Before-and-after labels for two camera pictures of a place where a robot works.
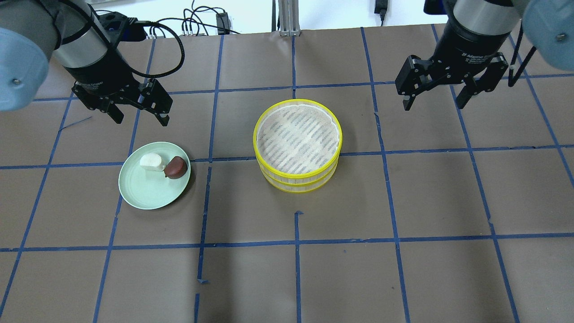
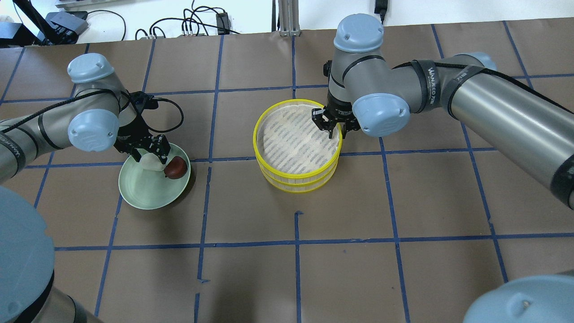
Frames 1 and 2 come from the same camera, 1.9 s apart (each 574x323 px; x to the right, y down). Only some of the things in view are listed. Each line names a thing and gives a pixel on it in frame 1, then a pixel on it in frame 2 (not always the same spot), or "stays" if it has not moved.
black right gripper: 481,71 to 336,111
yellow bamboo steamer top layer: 297,139 stays
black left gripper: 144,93 to 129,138
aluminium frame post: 289,18 stays
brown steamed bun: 175,168 stays
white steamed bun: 151,161 stays
